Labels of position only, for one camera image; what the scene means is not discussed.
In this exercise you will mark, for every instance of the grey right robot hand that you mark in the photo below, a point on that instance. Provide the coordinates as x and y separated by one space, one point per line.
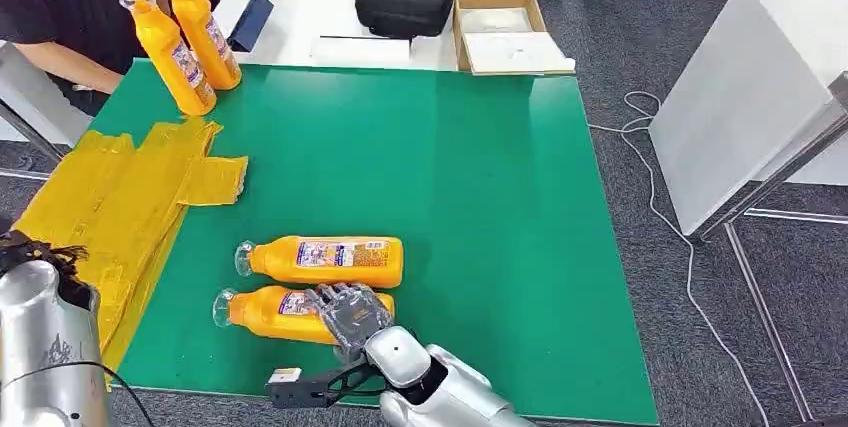
351 314

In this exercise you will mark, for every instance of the orange drink bottle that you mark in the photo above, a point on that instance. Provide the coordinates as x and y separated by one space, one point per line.
331 262
175 60
205 33
278 314

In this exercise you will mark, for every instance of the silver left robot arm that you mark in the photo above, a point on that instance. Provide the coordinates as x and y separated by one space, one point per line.
46 351

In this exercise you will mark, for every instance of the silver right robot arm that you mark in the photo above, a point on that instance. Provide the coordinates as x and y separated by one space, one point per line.
450 387

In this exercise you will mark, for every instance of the green table mat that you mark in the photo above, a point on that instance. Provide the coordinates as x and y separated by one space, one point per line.
411 212

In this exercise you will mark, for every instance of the yellow sheet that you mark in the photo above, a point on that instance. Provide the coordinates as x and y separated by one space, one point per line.
126 212

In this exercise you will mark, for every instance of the large white foam sheet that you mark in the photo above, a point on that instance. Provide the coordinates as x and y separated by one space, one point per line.
517 53

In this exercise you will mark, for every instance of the dark blue tablet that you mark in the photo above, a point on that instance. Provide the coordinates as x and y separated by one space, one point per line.
252 21

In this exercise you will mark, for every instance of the black carry case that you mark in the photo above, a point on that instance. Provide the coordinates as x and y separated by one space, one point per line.
405 3

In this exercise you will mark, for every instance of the small white foam sheet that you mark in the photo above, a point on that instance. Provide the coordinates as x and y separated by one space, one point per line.
495 20

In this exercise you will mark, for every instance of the person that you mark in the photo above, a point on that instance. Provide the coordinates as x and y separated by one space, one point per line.
60 0

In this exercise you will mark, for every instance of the metal table leg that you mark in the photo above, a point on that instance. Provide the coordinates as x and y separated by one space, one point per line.
768 192

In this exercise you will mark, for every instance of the white side table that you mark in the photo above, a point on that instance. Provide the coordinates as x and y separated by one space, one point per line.
748 93

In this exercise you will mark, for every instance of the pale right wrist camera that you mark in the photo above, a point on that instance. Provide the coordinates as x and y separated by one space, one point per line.
295 387

